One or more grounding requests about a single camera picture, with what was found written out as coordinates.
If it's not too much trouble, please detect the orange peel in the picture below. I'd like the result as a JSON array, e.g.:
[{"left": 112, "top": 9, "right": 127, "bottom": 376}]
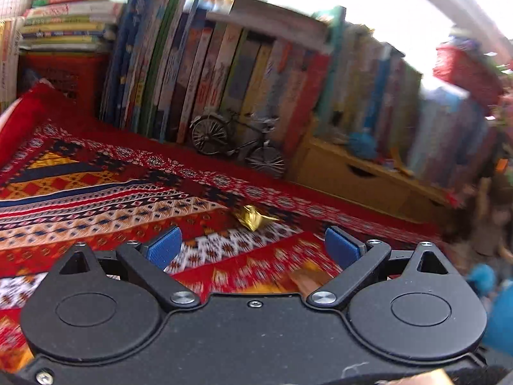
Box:
[{"left": 290, "top": 269, "right": 332, "bottom": 296}]

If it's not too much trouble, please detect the row of upright books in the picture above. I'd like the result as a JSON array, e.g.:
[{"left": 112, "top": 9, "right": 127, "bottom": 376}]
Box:
[{"left": 102, "top": 0, "right": 497, "bottom": 189}]

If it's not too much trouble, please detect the red box under books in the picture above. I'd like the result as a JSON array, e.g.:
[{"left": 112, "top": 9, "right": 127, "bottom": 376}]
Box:
[{"left": 17, "top": 51, "right": 110, "bottom": 116}]

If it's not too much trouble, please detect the stack of flat books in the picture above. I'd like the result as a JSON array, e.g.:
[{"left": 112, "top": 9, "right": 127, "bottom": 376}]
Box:
[{"left": 20, "top": 0, "right": 128, "bottom": 52}]

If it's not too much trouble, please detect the left books row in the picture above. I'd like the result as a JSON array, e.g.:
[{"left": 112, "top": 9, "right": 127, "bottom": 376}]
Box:
[{"left": 0, "top": 17, "right": 24, "bottom": 112}]

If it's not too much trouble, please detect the wooden drawer organizer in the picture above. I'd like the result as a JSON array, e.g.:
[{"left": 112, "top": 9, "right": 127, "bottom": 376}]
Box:
[{"left": 287, "top": 137, "right": 450, "bottom": 225}]

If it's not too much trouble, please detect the gold foil wrapper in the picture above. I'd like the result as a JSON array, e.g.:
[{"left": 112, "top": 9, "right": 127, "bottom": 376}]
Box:
[{"left": 233, "top": 205, "right": 279, "bottom": 232}]

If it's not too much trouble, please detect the blue yarn ball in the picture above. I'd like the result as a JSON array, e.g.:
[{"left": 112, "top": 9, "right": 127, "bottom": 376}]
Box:
[{"left": 347, "top": 132, "right": 377, "bottom": 161}]

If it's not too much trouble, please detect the red patterned tablecloth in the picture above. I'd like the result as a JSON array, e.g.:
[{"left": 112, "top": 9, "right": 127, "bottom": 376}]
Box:
[{"left": 0, "top": 83, "right": 474, "bottom": 374}]

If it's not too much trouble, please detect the miniature black bicycle model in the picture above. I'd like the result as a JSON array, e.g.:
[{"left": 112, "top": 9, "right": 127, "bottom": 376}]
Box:
[{"left": 189, "top": 109, "right": 286, "bottom": 178}]

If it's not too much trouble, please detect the doll with brown hair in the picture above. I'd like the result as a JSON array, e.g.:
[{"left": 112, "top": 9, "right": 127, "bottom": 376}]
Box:
[{"left": 442, "top": 174, "right": 512, "bottom": 277}]

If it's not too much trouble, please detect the blue plush toy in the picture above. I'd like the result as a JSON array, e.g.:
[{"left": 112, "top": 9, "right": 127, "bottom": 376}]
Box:
[{"left": 466, "top": 263, "right": 512, "bottom": 355}]

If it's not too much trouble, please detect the red basket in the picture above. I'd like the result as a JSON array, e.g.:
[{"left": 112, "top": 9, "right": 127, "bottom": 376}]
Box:
[{"left": 433, "top": 46, "right": 503, "bottom": 107}]

